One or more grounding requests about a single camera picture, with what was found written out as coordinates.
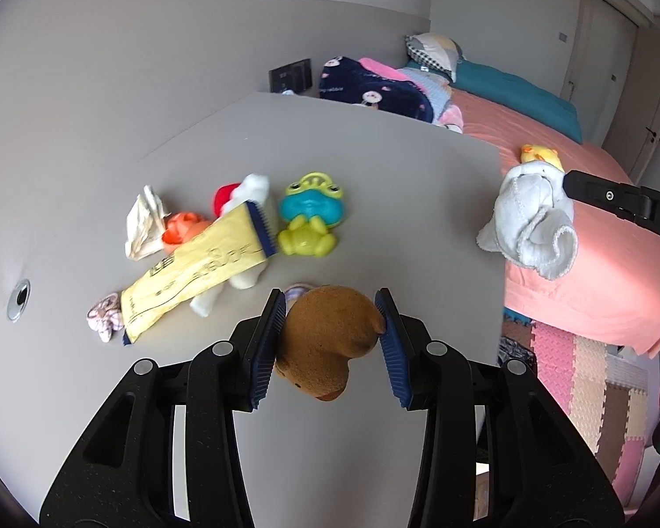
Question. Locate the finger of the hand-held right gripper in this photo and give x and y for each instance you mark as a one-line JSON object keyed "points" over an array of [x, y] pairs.
{"points": [[599, 192]]}

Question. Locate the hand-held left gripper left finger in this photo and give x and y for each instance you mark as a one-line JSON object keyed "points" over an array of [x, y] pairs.
{"points": [[267, 352]]}

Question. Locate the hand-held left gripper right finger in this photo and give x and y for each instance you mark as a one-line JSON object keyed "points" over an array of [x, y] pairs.
{"points": [[393, 352]]}

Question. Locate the brown plush toy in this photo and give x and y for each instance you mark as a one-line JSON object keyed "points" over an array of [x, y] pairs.
{"points": [[330, 335]]}

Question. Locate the white towel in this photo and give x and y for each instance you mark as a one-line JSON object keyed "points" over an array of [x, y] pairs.
{"points": [[528, 214]]}

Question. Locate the black trash bag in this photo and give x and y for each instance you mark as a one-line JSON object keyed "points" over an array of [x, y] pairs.
{"points": [[514, 355]]}

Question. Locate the white fluffy cloth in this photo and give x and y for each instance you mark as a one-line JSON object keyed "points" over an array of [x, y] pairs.
{"points": [[253, 187]]}

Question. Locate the white paper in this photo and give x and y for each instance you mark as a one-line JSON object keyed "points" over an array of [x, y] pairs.
{"points": [[140, 220]]}

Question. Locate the yellow plush duck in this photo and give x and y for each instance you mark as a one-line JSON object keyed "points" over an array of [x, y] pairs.
{"points": [[542, 155]]}

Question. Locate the bed with pink sheet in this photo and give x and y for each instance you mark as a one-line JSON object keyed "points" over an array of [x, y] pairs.
{"points": [[599, 264]]}

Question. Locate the yellow padded envelope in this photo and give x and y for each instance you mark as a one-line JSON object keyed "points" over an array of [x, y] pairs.
{"points": [[192, 269]]}

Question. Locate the teal pillow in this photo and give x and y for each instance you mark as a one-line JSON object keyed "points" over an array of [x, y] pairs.
{"points": [[511, 93]]}

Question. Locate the green and blue frog toy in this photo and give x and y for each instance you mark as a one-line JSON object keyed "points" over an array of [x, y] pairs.
{"points": [[311, 209]]}

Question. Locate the orange soft toy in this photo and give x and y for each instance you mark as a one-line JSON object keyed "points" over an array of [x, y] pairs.
{"points": [[180, 228]]}

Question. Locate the red soft toy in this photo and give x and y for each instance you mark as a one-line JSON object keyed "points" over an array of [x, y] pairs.
{"points": [[224, 197]]}

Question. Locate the light blue blanket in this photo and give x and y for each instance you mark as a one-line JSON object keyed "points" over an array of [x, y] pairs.
{"points": [[432, 88]]}

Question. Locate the patchwork patterned pillow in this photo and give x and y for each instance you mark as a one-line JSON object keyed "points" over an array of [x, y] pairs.
{"points": [[434, 52]]}

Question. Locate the pink blanket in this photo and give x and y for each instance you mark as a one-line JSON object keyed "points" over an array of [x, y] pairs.
{"points": [[377, 66]]}

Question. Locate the navy cartoon print blanket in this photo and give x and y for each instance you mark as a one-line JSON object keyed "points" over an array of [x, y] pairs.
{"points": [[363, 91]]}

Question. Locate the black wall socket panel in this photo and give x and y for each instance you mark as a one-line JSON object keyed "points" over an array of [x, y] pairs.
{"points": [[290, 75]]}

